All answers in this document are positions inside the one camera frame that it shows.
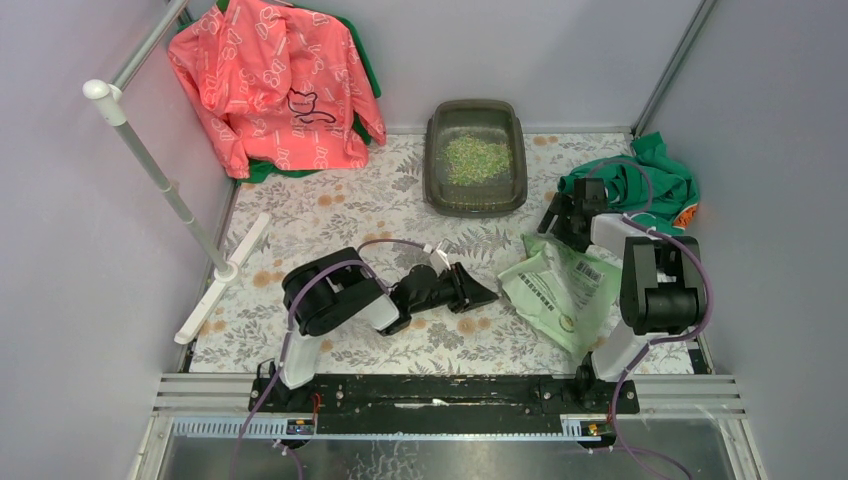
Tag grey plastic litter box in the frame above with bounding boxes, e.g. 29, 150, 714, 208
422, 99, 528, 218

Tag green cat litter bag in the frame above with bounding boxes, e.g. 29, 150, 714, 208
498, 234, 622, 359

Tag white clothes rack pole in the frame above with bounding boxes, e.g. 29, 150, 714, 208
82, 79, 271, 345

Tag green cat litter pile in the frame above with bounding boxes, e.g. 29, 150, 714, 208
444, 135, 512, 186

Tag floral patterned mat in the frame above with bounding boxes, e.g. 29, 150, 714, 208
188, 132, 694, 378

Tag green garment behind jacket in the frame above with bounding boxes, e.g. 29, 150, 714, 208
173, 0, 383, 185

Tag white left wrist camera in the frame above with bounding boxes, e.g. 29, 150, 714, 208
424, 242, 451, 274

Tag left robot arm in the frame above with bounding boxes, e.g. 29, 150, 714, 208
271, 247, 498, 411

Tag pink hooded jacket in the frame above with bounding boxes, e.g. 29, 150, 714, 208
166, 0, 388, 180

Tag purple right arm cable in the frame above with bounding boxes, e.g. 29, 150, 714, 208
586, 157, 715, 480

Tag crumpled green garment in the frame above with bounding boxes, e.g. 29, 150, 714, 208
558, 132, 700, 236

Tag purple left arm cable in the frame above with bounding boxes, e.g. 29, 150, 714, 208
228, 238, 435, 480

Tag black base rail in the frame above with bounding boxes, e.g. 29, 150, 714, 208
248, 374, 640, 434

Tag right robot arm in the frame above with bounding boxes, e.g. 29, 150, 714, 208
537, 178, 709, 412

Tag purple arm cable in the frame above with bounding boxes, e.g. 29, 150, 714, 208
228, 238, 435, 480
586, 157, 715, 480

